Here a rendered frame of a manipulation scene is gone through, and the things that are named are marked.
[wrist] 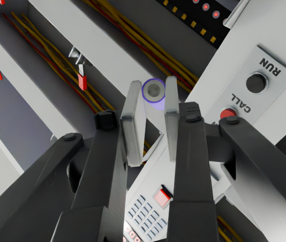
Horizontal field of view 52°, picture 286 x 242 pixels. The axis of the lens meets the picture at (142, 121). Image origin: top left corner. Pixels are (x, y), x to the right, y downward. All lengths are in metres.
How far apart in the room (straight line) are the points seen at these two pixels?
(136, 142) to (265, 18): 0.16
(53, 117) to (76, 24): 0.20
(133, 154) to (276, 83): 0.15
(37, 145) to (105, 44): 0.49
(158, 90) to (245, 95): 0.10
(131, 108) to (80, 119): 0.47
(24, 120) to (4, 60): 0.26
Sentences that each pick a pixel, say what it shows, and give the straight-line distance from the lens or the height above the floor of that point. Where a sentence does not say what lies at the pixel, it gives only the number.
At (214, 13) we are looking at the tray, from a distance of 0.48.
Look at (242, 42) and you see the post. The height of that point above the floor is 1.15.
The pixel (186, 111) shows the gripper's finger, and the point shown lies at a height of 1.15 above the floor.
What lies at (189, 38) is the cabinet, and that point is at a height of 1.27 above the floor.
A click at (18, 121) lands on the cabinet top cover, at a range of 0.88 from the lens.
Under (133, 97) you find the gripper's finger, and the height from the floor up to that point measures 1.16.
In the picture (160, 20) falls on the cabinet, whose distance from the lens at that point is 0.57.
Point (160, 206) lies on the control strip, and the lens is 0.41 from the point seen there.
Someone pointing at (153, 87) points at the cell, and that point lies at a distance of 0.20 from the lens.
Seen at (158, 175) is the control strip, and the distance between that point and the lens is 0.38.
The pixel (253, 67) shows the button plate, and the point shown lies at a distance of 0.27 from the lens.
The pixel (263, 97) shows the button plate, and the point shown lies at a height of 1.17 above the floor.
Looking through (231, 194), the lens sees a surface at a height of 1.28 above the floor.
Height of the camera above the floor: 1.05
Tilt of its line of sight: 42 degrees up
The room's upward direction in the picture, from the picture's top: 152 degrees counter-clockwise
